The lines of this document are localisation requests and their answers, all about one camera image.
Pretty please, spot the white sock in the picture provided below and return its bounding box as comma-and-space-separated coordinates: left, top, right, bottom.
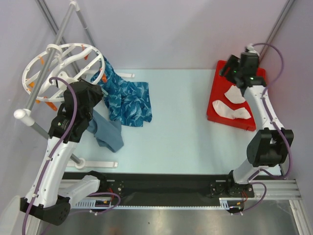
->
212, 100, 252, 119
224, 85, 246, 104

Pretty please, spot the white round clip hanger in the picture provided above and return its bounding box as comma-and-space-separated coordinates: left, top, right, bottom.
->
22, 43, 105, 103

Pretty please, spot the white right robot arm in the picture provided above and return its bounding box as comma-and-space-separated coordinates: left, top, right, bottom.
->
220, 51, 294, 197

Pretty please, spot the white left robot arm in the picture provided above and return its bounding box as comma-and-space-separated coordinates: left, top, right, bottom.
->
20, 77, 108, 226

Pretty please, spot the red plastic tray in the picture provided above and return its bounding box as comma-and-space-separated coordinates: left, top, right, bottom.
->
206, 60, 256, 132

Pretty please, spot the blue patterned cloth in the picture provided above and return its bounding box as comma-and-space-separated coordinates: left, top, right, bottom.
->
98, 58, 153, 127

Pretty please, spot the grey blue sock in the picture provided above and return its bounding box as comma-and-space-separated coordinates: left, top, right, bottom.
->
87, 110, 124, 153

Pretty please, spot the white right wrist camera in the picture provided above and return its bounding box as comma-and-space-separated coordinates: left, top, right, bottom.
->
245, 44, 260, 56

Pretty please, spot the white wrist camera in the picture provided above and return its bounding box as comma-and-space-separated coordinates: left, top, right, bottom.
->
49, 71, 77, 91
245, 44, 260, 56

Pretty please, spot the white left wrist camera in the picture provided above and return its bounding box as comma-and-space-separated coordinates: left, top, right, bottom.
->
49, 71, 77, 91

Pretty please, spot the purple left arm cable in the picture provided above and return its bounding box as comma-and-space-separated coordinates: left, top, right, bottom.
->
21, 77, 123, 235

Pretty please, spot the grey drying rack frame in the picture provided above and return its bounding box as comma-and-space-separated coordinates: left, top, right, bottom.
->
13, 0, 135, 170

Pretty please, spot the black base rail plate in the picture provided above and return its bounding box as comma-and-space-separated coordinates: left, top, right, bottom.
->
61, 172, 255, 209

